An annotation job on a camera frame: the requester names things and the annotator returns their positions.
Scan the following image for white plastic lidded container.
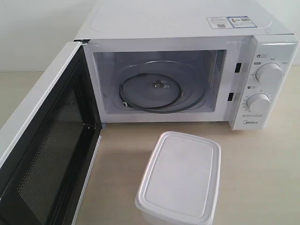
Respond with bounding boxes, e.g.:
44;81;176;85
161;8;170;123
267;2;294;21
135;131;221;225

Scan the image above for white microwave door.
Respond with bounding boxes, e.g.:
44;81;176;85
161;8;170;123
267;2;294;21
0;41;102;225

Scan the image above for glass microwave turntable plate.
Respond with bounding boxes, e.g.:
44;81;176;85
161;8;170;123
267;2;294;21
119;60;207;114

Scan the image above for white microwave oven body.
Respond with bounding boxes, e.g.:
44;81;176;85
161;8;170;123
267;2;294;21
75;0;300;130

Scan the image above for lower white control knob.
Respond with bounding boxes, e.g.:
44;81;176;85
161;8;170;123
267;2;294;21
246;93;270;112

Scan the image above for white control knob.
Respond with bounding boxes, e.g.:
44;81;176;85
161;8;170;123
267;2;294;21
246;93;270;112
255;63;283;83

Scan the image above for white label sticker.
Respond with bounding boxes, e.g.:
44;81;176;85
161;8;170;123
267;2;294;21
206;17;233;30

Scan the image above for upper white control knob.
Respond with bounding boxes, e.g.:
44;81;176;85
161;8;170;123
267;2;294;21
255;63;283;83

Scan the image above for blue bordered label sticker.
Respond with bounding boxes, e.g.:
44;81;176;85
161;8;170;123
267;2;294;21
227;16;257;29

